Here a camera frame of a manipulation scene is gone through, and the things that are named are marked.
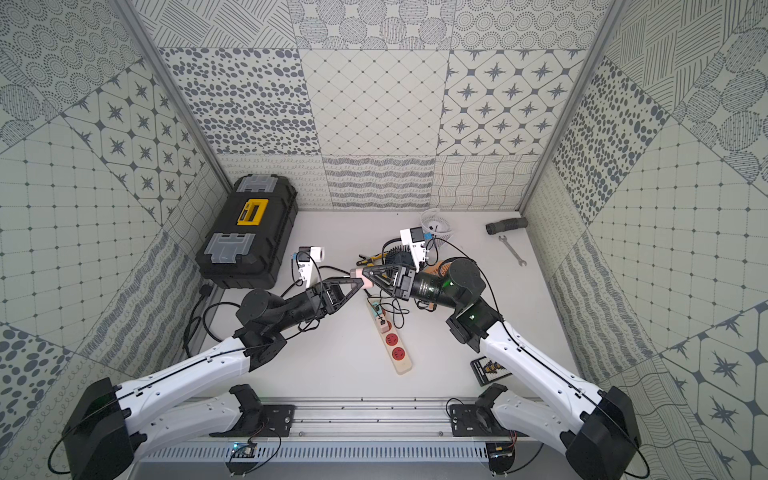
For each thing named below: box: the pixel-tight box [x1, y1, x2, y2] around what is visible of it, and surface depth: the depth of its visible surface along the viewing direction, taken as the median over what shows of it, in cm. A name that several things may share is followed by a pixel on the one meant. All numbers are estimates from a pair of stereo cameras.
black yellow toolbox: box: [195, 175, 299, 289], surface depth 95 cm
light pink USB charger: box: [350, 268, 369, 283], surface depth 59 cm
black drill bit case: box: [470, 356, 513, 387], surface depth 83 cm
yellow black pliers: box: [356, 252, 388, 267], surface depth 106 cm
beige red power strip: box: [366, 297, 413, 375], surface depth 85 cm
